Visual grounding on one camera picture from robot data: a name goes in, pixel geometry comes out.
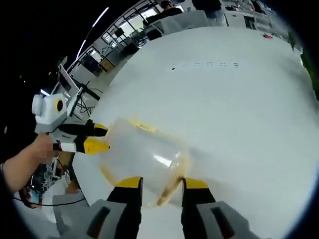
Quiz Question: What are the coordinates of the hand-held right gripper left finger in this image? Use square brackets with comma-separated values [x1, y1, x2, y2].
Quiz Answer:
[84, 176, 145, 239]

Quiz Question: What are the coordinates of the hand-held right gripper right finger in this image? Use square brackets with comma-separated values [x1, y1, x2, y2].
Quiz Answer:
[180, 177, 253, 239]

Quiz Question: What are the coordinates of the clear plastic food container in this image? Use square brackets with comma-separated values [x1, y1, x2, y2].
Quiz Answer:
[98, 116, 190, 208]

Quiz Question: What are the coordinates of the person's left hand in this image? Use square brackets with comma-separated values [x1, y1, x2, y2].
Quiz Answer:
[31, 134, 62, 165]

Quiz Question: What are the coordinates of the white sign board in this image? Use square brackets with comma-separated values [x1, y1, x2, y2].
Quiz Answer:
[57, 64, 78, 93]

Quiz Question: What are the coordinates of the cardboard box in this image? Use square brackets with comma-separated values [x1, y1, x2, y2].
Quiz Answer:
[99, 57, 117, 73]

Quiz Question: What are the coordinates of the table socket strip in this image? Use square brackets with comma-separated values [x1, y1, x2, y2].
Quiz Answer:
[170, 61, 240, 70]

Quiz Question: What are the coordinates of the grey sofa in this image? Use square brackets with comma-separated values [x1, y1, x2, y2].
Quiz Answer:
[146, 9, 209, 35]

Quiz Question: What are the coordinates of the green plant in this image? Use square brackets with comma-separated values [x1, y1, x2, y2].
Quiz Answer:
[300, 47, 317, 84]

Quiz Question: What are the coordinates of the black scooter handlebar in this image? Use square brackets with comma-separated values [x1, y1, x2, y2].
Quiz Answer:
[74, 81, 103, 101]

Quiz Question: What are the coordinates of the black cable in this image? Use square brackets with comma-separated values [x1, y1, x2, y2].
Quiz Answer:
[12, 193, 87, 208]

